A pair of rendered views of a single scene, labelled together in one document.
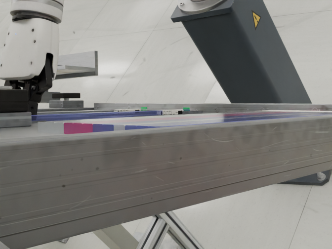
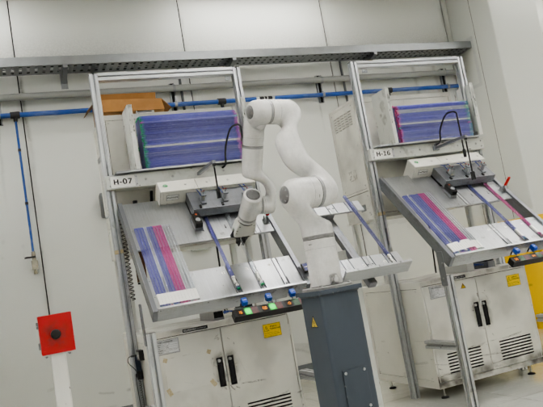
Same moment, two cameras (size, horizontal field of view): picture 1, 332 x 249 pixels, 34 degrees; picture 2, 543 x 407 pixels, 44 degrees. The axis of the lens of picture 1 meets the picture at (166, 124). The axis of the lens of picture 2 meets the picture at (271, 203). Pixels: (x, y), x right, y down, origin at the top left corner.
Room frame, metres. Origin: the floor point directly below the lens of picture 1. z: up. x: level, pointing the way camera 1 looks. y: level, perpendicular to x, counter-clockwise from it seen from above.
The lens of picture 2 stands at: (1.74, -2.75, 0.78)
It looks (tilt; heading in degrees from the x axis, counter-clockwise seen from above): 6 degrees up; 105
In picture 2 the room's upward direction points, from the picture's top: 10 degrees counter-clockwise
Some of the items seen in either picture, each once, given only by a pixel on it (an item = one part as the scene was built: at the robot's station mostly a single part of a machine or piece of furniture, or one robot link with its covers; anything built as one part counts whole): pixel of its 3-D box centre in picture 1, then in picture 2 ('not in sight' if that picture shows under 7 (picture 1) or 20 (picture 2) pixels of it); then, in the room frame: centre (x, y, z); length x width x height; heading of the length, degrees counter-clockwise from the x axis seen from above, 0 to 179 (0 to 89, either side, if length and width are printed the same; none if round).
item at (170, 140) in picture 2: not in sight; (190, 140); (0.56, 0.36, 1.52); 0.51 x 0.13 x 0.27; 36
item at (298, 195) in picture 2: not in sight; (305, 208); (1.23, -0.33, 1.00); 0.19 x 0.12 x 0.24; 47
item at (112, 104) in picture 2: not in sight; (149, 103); (0.29, 0.54, 1.82); 0.68 x 0.30 x 0.20; 36
